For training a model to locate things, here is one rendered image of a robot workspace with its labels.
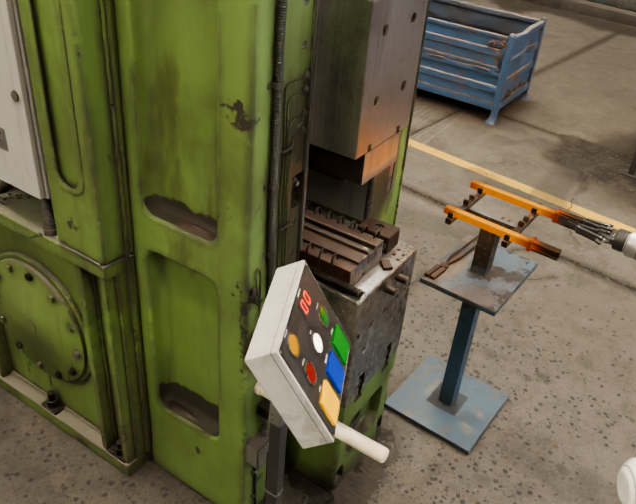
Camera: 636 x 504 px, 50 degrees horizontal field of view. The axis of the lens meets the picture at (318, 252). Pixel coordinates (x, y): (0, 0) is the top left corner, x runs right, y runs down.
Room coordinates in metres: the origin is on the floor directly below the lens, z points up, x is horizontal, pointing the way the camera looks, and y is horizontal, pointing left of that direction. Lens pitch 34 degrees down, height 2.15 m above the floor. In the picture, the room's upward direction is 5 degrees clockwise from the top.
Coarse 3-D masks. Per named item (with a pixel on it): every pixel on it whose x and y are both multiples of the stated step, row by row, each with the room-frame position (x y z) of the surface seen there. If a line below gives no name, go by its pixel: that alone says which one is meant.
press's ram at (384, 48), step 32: (320, 0) 1.67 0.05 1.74; (352, 0) 1.62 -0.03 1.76; (384, 0) 1.64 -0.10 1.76; (416, 0) 1.79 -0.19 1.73; (320, 32) 1.66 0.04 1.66; (352, 32) 1.62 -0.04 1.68; (384, 32) 1.66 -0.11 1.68; (416, 32) 1.81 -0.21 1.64; (320, 64) 1.66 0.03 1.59; (352, 64) 1.61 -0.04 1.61; (384, 64) 1.68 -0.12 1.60; (416, 64) 1.84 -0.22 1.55; (320, 96) 1.66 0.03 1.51; (352, 96) 1.61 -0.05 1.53; (384, 96) 1.70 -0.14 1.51; (320, 128) 1.65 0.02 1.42; (352, 128) 1.60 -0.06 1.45; (384, 128) 1.72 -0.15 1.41
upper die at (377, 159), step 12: (396, 132) 1.80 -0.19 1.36; (384, 144) 1.73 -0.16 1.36; (396, 144) 1.80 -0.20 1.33; (312, 156) 1.72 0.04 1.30; (324, 156) 1.70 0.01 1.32; (336, 156) 1.68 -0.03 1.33; (372, 156) 1.67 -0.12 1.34; (384, 156) 1.74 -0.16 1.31; (324, 168) 1.70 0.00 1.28; (336, 168) 1.68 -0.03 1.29; (348, 168) 1.66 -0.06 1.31; (360, 168) 1.64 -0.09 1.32; (372, 168) 1.68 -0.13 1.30; (384, 168) 1.75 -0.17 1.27; (348, 180) 1.66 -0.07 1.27; (360, 180) 1.64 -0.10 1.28
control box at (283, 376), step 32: (288, 288) 1.26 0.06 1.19; (288, 320) 1.14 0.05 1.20; (320, 320) 1.26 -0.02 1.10; (256, 352) 1.05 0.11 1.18; (288, 352) 1.06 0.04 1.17; (320, 352) 1.18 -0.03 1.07; (288, 384) 1.03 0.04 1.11; (320, 384) 1.10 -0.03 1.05; (288, 416) 1.03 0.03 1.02; (320, 416) 1.03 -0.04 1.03
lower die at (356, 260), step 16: (304, 224) 1.85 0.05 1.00; (336, 224) 1.88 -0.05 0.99; (304, 240) 1.78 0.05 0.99; (320, 240) 1.78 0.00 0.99; (336, 240) 1.78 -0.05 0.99; (368, 240) 1.80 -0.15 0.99; (304, 256) 1.72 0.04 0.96; (320, 256) 1.70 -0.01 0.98; (336, 256) 1.71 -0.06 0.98; (352, 256) 1.71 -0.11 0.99; (368, 256) 1.73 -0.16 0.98; (336, 272) 1.66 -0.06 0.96; (352, 272) 1.65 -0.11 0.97
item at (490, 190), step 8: (472, 184) 2.27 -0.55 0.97; (480, 184) 2.27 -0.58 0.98; (488, 192) 2.24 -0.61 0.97; (496, 192) 2.22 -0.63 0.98; (504, 192) 2.22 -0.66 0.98; (504, 200) 2.20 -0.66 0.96; (512, 200) 2.18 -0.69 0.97; (520, 200) 2.17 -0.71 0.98; (528, 200) 2.18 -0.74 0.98; (528, 208) 2.15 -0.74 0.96; (544, 208) 2.13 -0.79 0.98; (552, 216) 2.10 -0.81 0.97; (568, 216) 2.07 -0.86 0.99; (576, 216) 2.07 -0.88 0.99; (560, 224) 2.08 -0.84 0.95
